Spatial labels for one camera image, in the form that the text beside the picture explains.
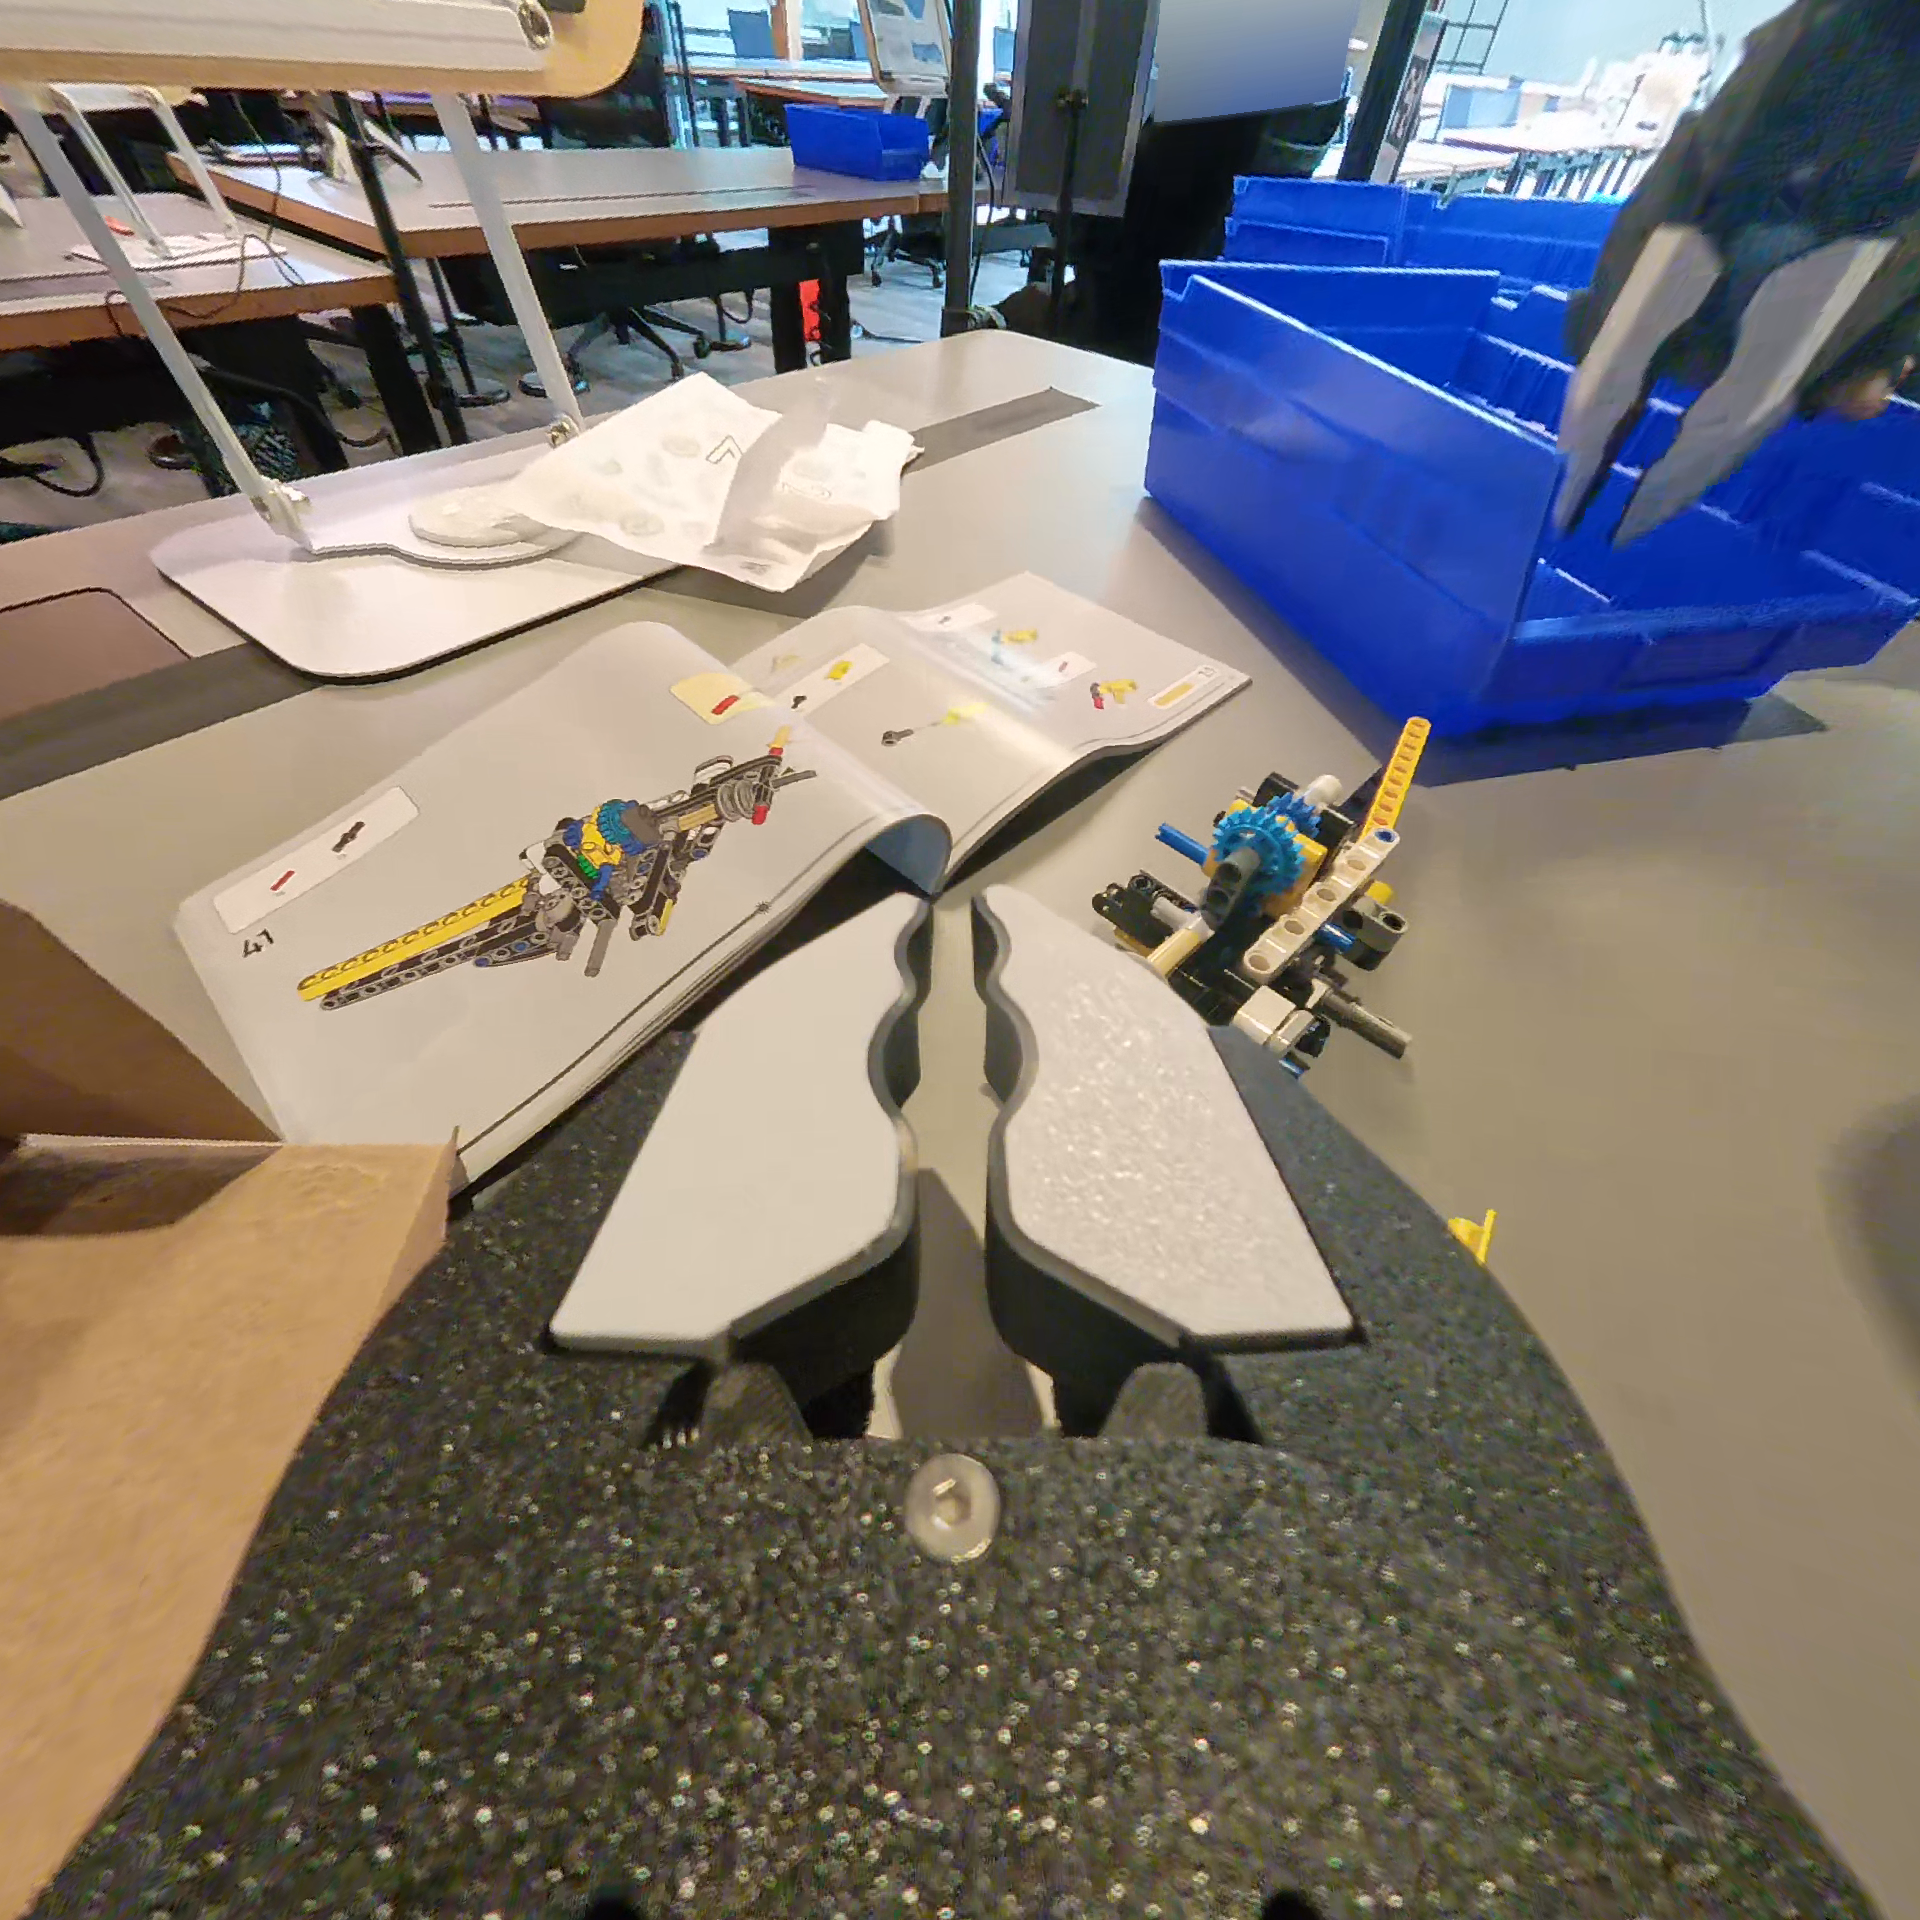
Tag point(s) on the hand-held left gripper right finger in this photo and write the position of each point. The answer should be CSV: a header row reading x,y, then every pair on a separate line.
x,y
1140,1155

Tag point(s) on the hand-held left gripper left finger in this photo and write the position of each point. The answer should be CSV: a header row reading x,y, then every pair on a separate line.
x,y
749,1186

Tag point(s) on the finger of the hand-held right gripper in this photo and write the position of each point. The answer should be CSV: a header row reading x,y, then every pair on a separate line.
x,y
1785,352
1641,330

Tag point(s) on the small yellow lego piece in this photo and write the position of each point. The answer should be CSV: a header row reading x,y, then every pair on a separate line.
x,y
1473,1238

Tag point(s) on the partly built lego model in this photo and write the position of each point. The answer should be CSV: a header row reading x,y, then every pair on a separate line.
x,y
1276,932

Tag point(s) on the lego instruction booklet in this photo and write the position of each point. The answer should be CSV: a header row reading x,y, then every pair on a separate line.
x,y
450,840

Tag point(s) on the yellow and black lego beams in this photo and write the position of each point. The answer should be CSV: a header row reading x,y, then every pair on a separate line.
x,y
1402,765

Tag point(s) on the cardboard lego box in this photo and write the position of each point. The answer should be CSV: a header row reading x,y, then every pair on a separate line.
x,y
148,1350

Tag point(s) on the blue storage bin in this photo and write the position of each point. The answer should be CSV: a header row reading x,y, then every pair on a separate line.
x,y
856,142
1318,224
1348,482

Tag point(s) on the grey partition panel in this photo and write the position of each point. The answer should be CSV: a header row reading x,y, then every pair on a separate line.
x,y
1259,60

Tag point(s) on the grey monitor on stand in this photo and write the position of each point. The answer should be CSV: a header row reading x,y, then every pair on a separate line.
x,y
1080,107

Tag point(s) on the black pole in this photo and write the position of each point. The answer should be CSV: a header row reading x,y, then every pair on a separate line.
x,y
963,150

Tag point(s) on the white lamp stand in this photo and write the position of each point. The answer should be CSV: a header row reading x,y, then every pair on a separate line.
x,y
330,599

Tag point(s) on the black office chair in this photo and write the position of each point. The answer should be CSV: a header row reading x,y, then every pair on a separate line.
x,y
644,323

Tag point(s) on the brown-edged grey table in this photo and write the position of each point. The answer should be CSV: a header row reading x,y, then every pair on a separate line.
x,y
90,271
598,196

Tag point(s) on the wooden board with metal rail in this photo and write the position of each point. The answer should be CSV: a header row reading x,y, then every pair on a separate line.
x,y
300,37

